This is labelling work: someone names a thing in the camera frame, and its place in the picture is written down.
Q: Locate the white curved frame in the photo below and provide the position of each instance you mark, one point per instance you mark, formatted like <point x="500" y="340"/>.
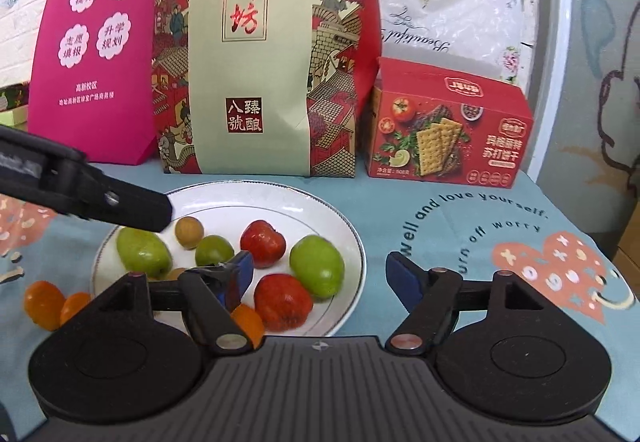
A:
<point x="555" y="46"/>

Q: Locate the small green jujube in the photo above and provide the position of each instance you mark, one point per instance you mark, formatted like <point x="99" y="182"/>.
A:
<point x="214" y="250"/>

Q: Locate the brown cardboard box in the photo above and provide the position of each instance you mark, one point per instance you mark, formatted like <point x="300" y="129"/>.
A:
<point x="630" y="244"/>

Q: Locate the large round green jujube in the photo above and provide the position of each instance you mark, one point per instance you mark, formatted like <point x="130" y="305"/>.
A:
<point x="316" y="267"/>

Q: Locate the blue printed tablecloth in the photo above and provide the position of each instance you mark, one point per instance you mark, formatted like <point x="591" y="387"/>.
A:
<point x="400" y="217"/>

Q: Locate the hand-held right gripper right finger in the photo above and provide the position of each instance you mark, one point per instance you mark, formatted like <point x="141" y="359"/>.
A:
<point x="404" y="279"/>

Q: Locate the red and beige gift bag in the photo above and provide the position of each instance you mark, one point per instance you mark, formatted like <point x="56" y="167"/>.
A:
<point x="250" y="71"/>

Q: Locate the pink tote bag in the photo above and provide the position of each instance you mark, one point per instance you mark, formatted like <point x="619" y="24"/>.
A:
<point x="100" y="111"/>

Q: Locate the white plate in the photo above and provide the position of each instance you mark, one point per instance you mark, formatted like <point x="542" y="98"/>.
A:
<point x="345" y="247"/>

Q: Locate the large oval green jujube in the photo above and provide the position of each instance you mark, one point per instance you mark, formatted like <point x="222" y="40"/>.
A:
<point x="144" y="253"/>

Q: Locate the red cracker box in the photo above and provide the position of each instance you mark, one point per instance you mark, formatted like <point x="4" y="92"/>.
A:
<point x="450" y="131"/>

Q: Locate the orange tangerine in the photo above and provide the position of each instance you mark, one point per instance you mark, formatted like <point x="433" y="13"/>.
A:
<point x="75" y="308"/>
<point x="248" y="326"/>
<point x="44" y="304"/>

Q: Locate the red jujube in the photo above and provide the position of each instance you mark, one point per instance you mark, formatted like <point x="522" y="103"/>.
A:
<point x="262" y="243"/>
<point x="282" y="302"/>

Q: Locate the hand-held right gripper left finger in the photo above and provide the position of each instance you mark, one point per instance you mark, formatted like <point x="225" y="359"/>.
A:
<point x="239" y="279"/>

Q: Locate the light green box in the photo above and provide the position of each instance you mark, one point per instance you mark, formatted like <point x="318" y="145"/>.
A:
<point x="12" y="116"/>

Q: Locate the brown longan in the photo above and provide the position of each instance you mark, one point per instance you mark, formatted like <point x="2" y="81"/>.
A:
<point x="189" y="232"/>
<point x="172" y="274"/>

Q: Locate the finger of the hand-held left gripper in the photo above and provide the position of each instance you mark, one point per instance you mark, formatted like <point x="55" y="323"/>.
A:
<point x="135" y="209"/>

